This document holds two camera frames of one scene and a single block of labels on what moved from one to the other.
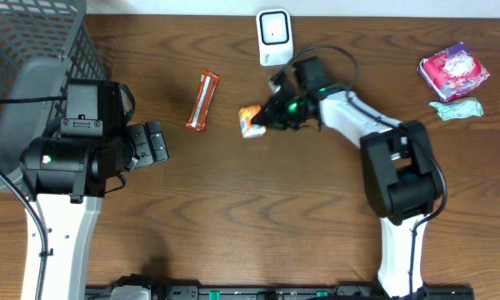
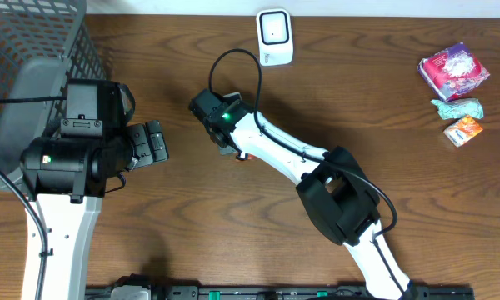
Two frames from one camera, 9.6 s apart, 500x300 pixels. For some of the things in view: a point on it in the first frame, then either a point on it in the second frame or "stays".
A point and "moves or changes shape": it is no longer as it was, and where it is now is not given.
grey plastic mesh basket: x=31 y=50 stays
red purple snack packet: x=452 y=72 stays
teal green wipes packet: x=461 y=107 stays
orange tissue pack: x=247 y=129 moves or changes shape
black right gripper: x=271 y=112 → x=231 y=148
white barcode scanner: x=275 y=37 stays
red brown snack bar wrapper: x=198 y=118 moves or changes shape
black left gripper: x=151 y=142 stays
